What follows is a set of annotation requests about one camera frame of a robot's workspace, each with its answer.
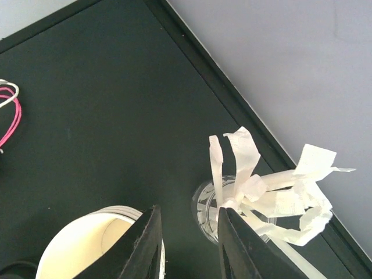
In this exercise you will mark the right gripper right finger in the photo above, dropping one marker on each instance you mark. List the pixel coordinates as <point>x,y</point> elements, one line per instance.
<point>243,254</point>

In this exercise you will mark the stack of orange paper bags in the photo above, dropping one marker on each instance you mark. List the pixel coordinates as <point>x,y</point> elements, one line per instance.
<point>11,112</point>

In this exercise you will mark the stack of paper cups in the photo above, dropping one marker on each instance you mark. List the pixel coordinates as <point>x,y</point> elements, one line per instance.
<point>83,241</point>

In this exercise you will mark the jar of straws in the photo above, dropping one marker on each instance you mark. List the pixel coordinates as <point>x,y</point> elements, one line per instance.
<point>286,208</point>

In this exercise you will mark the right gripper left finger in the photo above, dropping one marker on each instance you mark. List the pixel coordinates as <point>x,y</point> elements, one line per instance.
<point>137,254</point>

